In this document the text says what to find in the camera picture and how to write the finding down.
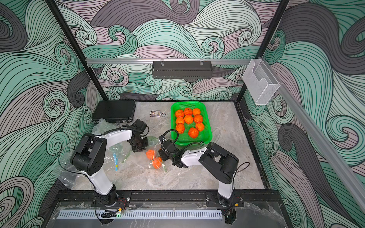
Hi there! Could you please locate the orange taken out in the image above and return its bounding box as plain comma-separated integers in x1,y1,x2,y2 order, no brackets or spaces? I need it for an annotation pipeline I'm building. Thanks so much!
175,109,185,118
193,114,203,123
188,127,199,139
192,108,201,116
184,108,193,116
195,122,205,132
184,115,194,124
175,116,185,124
175,123,185,134

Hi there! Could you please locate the green-zip clear bag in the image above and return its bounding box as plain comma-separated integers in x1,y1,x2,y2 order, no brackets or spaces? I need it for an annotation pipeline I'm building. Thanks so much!
91,119,133,170

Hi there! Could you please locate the blue-zip clear bag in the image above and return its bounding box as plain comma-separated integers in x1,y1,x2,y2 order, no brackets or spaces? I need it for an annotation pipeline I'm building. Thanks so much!
52,150,120,189

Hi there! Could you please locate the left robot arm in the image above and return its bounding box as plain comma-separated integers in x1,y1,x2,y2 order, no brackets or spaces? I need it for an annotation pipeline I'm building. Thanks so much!
70,119,149,206

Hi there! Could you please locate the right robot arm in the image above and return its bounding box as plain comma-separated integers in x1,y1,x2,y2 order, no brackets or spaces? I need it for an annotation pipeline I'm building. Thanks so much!
158,129,239,207

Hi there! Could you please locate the small card box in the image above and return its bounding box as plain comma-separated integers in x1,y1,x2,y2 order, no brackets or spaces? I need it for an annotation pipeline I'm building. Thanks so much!
150,110,162,118

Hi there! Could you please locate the green plastic basket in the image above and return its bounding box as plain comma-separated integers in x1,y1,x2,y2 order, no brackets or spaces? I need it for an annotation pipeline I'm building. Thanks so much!
171,101,212,146

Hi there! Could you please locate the black case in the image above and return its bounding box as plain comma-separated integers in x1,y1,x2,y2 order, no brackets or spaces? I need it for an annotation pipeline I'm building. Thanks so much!
92,100,136,124

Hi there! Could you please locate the black wall tray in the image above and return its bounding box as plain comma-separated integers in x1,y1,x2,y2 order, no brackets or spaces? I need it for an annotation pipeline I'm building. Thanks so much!
152,60,213,79

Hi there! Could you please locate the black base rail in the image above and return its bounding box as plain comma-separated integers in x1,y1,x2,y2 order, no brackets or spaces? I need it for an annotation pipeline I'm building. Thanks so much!
55,190,281,208

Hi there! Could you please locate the white slotted cable duct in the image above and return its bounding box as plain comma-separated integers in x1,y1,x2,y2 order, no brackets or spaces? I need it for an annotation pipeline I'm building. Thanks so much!
56,210,223,220

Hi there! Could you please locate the clear acrylic wall holder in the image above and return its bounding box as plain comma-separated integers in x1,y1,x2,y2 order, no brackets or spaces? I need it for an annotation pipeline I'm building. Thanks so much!
242,59,280,105

